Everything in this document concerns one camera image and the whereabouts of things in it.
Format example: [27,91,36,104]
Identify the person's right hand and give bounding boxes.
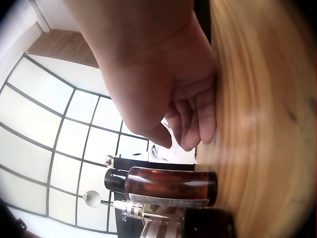
[62,0,219,151]

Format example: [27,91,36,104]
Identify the person's right fingers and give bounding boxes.
[171,74,219,151]

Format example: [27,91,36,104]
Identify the person's right thumb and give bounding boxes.
[129,112,174,149]

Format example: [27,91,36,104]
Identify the white marbled box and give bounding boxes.
[148,119,196,164]

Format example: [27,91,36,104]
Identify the flat black box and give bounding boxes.
[113,156,196,172]

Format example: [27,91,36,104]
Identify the amber bottle with black cap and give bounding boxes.
[104,167,218,208]

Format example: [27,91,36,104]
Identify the glass bottle with striped collar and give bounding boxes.
[113,200,186,238]

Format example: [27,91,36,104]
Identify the black box with grey lettering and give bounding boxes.
[115,205,149,238]

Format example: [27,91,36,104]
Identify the dark brown jar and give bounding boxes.
[183,208,238,238]

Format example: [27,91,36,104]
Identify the black grid window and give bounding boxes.
[0,53,149,234]

